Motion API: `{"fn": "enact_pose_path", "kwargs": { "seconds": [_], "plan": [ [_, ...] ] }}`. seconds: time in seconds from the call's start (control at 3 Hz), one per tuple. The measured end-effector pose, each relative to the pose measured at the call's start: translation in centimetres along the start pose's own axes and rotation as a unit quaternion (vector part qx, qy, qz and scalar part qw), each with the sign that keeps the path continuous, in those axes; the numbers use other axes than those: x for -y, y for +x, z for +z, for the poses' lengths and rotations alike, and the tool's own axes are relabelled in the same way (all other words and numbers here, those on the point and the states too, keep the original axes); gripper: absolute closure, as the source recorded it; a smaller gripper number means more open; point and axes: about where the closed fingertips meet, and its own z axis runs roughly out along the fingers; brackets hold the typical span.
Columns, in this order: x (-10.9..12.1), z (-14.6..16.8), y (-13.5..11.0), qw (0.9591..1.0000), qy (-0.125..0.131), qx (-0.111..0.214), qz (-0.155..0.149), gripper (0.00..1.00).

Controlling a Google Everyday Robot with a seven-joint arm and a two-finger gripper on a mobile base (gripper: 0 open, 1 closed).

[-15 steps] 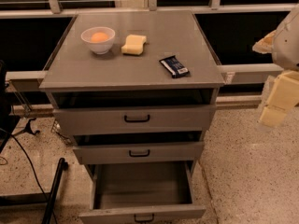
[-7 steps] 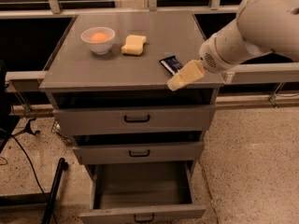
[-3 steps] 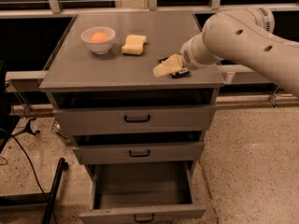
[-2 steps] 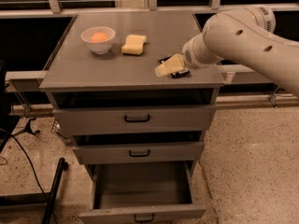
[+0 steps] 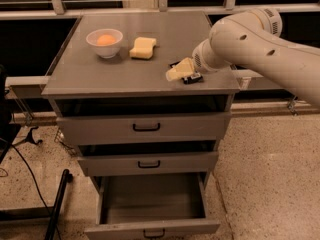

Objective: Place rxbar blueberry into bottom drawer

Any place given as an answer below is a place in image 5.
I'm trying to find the black tripod foot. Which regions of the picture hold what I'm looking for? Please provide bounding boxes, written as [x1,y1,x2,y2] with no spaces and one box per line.
[14,126,43,147]

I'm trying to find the dark blue rxbar wrapper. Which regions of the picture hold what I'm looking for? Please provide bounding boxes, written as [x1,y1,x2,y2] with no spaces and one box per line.
[180,70,203,84]

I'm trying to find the grey middle drawer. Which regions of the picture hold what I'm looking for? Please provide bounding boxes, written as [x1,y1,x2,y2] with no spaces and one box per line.
[78,141,218,176]

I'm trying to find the grey drawer cabinet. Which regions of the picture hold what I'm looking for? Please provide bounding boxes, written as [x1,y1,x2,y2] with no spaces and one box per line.
[41,11,242,240]

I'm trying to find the black pole stand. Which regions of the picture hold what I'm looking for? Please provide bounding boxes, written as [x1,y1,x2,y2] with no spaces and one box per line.
[45,169,73,240]

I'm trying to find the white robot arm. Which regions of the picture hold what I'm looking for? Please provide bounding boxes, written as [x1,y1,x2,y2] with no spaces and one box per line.
[166,8,320,107]

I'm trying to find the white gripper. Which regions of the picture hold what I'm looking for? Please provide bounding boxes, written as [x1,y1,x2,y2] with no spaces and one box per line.
[166,39,230,81]

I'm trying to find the grey drawer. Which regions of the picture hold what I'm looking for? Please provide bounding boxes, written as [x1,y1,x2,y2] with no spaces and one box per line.
[85,173,220,240]
[57,95,231,145]
[78,141,218,176]

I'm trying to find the white ceramic bowl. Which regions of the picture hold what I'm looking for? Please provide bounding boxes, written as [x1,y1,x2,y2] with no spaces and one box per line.
[86,29,123,58]

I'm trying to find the grey bottom drawer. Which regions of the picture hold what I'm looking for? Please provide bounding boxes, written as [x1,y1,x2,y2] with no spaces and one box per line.
[85,173,220,240]

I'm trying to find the black floor cable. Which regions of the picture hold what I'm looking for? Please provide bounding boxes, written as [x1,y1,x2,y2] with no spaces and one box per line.
[0,137,63,240]

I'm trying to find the orange fruit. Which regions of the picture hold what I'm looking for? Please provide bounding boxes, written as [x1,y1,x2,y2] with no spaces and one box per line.
[97,34,116,46]

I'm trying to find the grey top drawer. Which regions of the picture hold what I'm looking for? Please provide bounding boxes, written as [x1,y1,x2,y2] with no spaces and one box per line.
[57,95,231,145]

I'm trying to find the yellow sponge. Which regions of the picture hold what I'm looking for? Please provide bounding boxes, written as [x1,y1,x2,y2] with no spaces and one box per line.
[129,37,157,59]

